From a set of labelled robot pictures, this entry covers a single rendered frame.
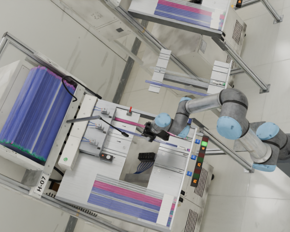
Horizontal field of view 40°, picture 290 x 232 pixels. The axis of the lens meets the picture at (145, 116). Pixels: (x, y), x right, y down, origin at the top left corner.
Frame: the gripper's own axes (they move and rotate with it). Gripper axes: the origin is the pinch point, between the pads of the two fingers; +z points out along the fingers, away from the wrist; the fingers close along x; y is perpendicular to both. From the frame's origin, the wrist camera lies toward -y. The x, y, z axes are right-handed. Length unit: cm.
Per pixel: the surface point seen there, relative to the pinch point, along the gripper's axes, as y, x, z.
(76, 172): 33.6, 30.0, 21.5
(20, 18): 135, -121, 135
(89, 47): 65, -143, 177
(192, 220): -60, 26, 59
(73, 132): 43.8, 8.3, 15.9
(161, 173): -15.3, 15.7, 8.3
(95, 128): 32.0, 1.1, 14.5
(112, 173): 13.0, 24.5, 15.9
